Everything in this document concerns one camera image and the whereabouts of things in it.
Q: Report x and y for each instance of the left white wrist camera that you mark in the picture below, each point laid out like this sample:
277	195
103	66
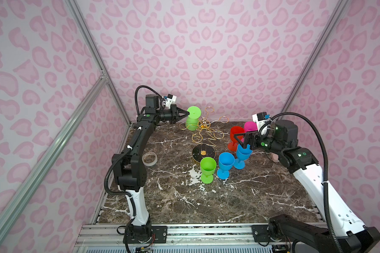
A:
168	101

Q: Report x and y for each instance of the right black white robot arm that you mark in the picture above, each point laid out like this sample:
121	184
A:
345	232

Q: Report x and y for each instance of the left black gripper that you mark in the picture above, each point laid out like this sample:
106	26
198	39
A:
174	117

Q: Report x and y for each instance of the green wine glass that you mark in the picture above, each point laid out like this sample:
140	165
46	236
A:
193	118
208	167

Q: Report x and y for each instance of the blue wine glass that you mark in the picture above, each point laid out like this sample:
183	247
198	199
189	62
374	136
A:
242	154
226	162

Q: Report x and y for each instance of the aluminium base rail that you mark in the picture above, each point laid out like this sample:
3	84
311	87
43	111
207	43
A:
186	238

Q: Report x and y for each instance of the gold wire glass rack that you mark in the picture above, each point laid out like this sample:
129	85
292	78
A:
205	136

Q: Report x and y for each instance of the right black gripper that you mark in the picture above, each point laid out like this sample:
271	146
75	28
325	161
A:
254	136

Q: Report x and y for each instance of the clear tape roll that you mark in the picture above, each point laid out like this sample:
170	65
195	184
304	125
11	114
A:
149	159

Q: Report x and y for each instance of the pink rectangular block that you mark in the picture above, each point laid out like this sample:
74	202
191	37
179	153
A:
274	157

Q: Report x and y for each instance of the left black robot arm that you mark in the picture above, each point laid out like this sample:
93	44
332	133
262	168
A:
127	174

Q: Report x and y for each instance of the magenta wine glass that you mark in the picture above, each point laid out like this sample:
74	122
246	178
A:
250	126

